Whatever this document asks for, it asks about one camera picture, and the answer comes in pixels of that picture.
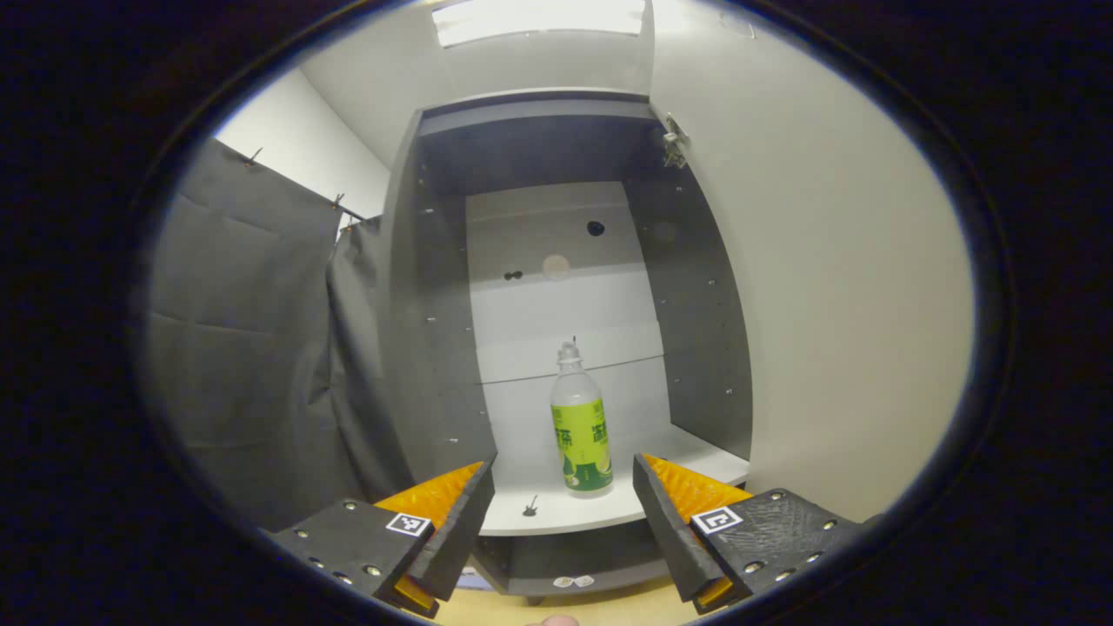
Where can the small blue white object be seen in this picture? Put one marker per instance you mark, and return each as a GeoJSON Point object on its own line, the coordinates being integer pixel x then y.
{"type": "Point", "coordinates": [474, 580]}

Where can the metal cabinet door hinge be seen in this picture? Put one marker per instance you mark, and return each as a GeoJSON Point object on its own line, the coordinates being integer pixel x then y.
{"type": "Point", "coordinates": [674, 139]}

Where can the large ceiling light panel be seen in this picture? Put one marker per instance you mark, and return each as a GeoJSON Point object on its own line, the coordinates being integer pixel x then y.
{"type": "Point", "coordinates": [539, 19]}

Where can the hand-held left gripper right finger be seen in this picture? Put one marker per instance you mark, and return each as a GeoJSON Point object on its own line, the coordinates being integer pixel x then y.
{"type": "Point", "coordinates": [665, 522]}

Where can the dark grey cabinet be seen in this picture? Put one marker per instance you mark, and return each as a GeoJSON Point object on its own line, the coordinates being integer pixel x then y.
{"type": "Point", "coordinates": [435, 348]}

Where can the black backdrop cloth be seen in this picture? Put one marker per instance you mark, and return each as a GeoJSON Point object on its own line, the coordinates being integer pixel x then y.
{"type": "Point", "coordinates": [243, 348]}

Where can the green label clear bottle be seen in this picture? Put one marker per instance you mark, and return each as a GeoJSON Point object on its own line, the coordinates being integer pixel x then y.
{"type": "Point", "coordinates": [581, 435]}

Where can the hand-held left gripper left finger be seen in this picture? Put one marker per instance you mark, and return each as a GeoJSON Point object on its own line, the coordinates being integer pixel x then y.
{"type": "Point", "coordinates": [465, 522]}

